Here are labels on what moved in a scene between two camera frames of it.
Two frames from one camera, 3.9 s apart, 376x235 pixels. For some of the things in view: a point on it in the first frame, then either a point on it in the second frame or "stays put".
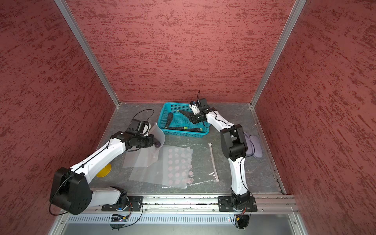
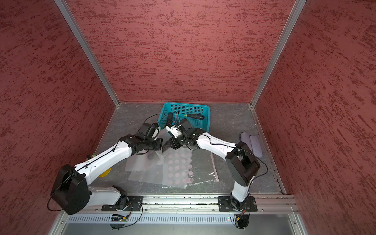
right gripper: [194, 120] → [173, 140]
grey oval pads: [249, 152] stays put
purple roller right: [258, 151] stays put
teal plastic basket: [171, 122] stays put
